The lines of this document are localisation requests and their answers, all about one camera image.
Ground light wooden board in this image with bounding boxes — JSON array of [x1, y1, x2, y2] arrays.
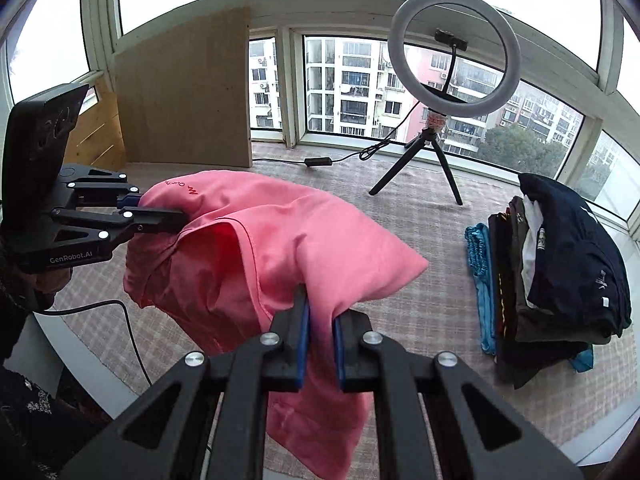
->
[[112, 6, 254, 170]]

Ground navy folded garment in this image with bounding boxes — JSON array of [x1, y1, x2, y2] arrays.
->
[[517, 172, 633, 338]]

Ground pine wood panel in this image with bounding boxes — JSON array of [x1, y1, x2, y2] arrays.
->
[[64, 77, 128, 173]]

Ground pink t-shirt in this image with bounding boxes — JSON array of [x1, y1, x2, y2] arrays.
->
[[122, 170, 430, 480]]

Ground white folded garment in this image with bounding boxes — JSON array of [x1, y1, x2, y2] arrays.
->
[[520, 200, 546, 291]]

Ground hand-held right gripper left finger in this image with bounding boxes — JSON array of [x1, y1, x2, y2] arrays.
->
[[59, 284, 311, 480]]

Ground stack of folded dark clothes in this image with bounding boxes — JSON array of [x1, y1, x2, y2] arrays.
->
[[464, 224, 596, 373]]

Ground black cable with inline controller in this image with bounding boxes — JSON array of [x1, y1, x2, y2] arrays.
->
[[252, 100, 426, 167]]

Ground person's torso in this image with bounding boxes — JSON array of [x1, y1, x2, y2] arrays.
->
[[0, 360, 116, 480]]

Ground person's left forearm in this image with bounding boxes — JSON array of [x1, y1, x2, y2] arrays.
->
[[0, 240, 56, 361]]

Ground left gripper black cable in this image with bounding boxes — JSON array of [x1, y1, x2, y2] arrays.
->
[[37, 299, 153, 387]]

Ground person's left hand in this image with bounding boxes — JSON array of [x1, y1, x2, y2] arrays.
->
[[24, 267, 75, 307]]

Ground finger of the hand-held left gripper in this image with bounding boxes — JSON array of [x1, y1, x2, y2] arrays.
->
[[50, 207, 190, 248], [59, 164, 143, 209]]

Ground pink plaid mat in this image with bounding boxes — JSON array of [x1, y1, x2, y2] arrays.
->
[[47, 142, 638, 476]]

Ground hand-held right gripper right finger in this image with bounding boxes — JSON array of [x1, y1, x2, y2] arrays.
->
[[332, 309, 585, 480]]

